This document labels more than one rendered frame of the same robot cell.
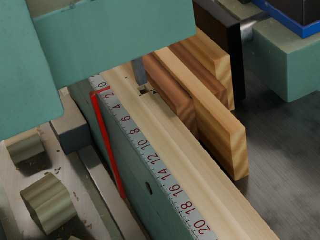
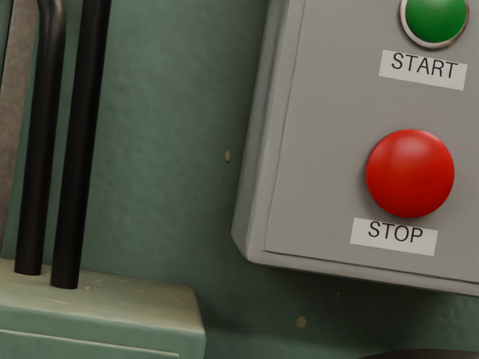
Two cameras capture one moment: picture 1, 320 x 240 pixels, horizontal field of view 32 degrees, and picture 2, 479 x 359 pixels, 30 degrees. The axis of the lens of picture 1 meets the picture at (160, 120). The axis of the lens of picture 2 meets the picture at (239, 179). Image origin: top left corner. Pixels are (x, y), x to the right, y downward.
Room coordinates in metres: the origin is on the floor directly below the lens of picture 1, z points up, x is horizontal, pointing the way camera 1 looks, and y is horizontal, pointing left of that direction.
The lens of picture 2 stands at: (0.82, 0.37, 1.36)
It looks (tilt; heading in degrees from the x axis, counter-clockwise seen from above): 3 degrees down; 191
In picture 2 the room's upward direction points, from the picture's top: 9 degrees clockwise
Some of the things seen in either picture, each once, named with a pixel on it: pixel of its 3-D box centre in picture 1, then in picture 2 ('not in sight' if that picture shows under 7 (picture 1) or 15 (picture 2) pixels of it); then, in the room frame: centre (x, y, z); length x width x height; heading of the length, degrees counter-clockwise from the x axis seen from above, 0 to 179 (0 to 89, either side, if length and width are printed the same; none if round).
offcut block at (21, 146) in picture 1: (22, 140); not in sight; (0.55, 0.18, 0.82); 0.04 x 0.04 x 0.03; 19
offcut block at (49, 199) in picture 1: (48, 203); not in sight; (0.43, 0.14, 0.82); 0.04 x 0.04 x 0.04; 31
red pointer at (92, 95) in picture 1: (115, 145); not in sight; (0.42, 0.05, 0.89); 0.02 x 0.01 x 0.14; 108
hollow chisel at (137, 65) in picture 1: (136, 61); not in sight; (0.44, 0.01, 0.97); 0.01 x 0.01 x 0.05; 18
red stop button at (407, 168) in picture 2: not in sight; (409, 173); (0.51, 0.37, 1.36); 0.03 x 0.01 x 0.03; 108
